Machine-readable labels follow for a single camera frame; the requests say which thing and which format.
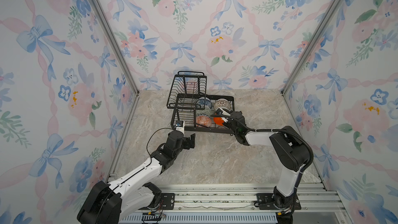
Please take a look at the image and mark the orange plastic bowl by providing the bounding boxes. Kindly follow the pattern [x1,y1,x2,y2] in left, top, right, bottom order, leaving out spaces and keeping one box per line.
[213,117,228,126]

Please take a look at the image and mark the white brown lattice bowl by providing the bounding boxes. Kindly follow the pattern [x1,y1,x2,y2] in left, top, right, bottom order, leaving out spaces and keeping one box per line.
[214,99,232,111]

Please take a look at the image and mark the pink patterned bowl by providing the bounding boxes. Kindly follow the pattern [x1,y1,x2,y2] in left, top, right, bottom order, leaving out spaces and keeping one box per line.
[195,115,212,128]

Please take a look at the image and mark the blue floral bowl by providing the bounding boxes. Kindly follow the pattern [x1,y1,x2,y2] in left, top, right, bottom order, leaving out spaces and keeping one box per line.
[196,97,212,109]

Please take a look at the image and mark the green patterned bowl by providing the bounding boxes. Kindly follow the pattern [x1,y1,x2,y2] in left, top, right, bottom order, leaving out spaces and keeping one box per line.
[197,107,213,117]

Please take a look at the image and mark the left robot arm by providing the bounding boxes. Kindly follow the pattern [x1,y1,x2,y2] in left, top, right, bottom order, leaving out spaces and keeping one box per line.
[77,128,196,224]

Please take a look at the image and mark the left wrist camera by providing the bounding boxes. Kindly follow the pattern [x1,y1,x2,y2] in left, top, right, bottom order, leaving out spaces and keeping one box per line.
[173,120,185,135]

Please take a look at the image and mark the black wire dish rack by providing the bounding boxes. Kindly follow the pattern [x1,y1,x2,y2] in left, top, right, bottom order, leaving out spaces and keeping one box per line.
[166,71,235,134]

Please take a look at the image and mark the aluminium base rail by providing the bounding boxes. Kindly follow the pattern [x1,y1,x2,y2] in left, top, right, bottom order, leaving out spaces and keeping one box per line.
[79,183,353,224]

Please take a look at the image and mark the right aluminium corner post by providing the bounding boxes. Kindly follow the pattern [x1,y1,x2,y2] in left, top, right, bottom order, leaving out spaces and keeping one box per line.
[282,0,343,96]

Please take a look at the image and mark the aluminium corner post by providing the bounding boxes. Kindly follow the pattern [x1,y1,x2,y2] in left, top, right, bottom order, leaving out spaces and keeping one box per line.
[282,0,343,96]
[88,0,139,96]

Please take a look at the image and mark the left aluminium corner post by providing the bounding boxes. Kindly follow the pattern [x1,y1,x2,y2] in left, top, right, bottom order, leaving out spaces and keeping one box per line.
[88,0,139,96]

